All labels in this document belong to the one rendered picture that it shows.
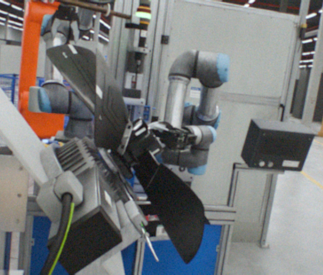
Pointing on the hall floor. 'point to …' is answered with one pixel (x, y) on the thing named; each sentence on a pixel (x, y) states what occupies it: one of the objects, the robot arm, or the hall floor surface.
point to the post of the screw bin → (138, 258)
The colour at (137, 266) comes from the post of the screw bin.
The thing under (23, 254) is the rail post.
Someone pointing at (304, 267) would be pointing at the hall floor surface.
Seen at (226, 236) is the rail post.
